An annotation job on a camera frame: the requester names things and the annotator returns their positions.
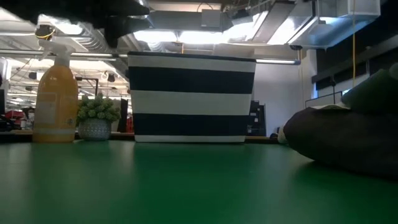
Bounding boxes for dark grey shorts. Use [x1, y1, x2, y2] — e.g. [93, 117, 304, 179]
[283, 107, 398, 180]

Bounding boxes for black equipment cabinet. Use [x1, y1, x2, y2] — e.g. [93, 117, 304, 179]
[247, 101, 267, 137]

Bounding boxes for green table mat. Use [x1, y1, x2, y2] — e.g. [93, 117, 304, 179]
[0, 139, 398, 224]

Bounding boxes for grey office partition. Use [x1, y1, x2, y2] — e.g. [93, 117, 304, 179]
[305, 91, 343, 108]

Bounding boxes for beige folded garment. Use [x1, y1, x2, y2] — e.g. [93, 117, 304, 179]
[277, 103, 351, 144]

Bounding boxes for ceiling tube light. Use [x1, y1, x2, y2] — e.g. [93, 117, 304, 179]
[256, 58, 302, 66]

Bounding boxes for navy white striped laundry basket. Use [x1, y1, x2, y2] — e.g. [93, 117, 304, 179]
[127, 51, 257, 144]

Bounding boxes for dark green garment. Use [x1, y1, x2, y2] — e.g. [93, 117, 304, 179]
[341, 63, 398, 114]

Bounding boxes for orange spray bottle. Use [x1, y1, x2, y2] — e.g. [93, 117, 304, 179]
[32, 39, 79, 144]

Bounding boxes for rectangular metal ceiling duct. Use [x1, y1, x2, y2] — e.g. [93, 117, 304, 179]
[287, 0, 382, 50]

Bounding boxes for yellow hanging cable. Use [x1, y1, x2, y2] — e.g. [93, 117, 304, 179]
[351, 0, 357, 88]

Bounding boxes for potted green succulent plant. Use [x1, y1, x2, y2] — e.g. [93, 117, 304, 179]
[76, 91, 122, 141]

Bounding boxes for black round ceiling fixture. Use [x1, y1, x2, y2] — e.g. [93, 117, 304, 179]
[34, 24, 57, 40]

